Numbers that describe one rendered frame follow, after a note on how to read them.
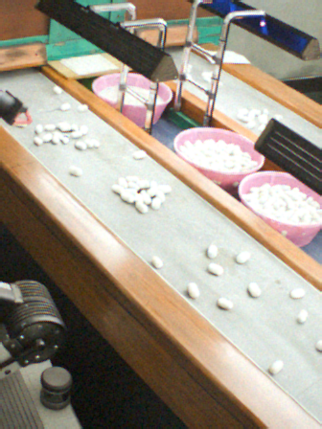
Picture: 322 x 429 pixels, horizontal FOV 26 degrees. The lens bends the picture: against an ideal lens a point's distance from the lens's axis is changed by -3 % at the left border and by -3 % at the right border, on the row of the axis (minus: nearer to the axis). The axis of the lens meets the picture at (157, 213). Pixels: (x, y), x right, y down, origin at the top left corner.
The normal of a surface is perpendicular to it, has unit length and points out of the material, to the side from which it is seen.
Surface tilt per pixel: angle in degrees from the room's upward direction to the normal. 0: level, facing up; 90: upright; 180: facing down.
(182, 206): 0
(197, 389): 90
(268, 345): 0
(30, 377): 0
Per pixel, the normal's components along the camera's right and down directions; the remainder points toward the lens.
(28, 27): 0.60, 0.50
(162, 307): 0.14, -0.83
